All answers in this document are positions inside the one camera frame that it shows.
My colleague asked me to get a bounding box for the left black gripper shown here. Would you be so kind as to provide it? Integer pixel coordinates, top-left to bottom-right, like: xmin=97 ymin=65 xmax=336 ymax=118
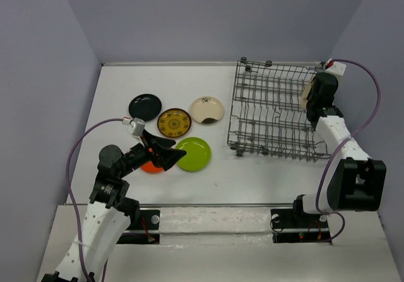
xmin=119 ymin=129 xmax=186 ymax=177

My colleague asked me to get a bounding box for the orange plate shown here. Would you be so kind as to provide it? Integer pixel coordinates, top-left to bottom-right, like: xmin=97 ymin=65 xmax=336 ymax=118
xmin=141 ymin=162 xmax=164 ymax=173

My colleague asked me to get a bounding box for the cream floral plate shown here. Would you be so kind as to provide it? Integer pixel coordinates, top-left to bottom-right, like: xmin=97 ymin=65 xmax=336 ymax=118
xmin=300 ymin=78 xmax=314 ymax=110

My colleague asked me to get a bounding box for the black plate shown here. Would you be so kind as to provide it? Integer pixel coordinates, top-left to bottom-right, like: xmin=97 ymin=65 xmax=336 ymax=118
xmin=128 ymin=93 xmax=162 ymax=122

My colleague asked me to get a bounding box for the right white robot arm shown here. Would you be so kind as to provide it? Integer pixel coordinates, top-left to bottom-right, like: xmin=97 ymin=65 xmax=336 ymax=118
xmin=290 ymin=72 xmax=386 ymax=226

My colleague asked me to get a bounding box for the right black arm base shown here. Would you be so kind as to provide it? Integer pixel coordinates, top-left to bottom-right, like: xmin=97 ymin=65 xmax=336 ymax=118
xmin=270 ymin=195 xmax=332 ymax=244

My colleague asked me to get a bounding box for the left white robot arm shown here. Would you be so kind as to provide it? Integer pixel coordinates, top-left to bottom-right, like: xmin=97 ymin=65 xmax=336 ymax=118
xmin=42 ymin=131 xmax=186 ymax=281

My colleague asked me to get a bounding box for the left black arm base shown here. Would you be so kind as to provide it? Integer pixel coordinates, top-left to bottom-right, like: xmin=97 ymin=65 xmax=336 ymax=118
xmin=117 ymin=209 xmax=160 ymax=245

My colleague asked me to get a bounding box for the brown yellow patterned plate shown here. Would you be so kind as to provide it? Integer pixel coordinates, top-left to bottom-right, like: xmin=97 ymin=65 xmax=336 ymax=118
xmin=157 ymin=108 xmax=192 ymax=139

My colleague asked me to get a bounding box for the green plate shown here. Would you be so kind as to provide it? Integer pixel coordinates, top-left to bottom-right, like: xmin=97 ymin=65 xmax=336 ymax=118
xmin=176 ymin=137 xmax=211 ymax=172

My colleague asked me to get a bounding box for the cream plate with dark spot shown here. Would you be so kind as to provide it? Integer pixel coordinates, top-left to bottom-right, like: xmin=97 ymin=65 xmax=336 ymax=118
xmin=189 ymin=96 xmax=225 ymax=125

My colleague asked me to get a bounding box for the white foam strip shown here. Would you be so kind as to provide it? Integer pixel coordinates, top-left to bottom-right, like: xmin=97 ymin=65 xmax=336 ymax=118
xmin=158 ymin=207 xmax=272 ymax=234

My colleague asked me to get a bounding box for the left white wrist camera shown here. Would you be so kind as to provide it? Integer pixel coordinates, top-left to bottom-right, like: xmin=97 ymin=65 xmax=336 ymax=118
xmin=122 ymin=117 xmax=146 ymax=138

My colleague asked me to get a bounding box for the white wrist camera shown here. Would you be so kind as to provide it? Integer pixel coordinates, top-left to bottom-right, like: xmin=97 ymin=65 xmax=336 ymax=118
xmin=122 ymin=117 xmax=146 ymax=138
xmin=323 ymin=59 xmax=347 ymax=77

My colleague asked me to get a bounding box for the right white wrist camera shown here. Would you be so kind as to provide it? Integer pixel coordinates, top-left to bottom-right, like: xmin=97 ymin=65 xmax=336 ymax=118
xmin=323 ymin=59 xmax=347 ymax=77

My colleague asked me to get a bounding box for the grey wire dish rack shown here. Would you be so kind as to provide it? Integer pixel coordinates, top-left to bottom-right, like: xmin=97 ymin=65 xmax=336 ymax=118
xmin=227 ymin=57 xmax=330 ymax=162

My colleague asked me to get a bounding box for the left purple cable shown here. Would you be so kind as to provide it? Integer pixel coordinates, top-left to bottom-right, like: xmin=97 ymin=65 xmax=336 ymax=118
xmin=64 ymin=117 xmax=108 ymax=282

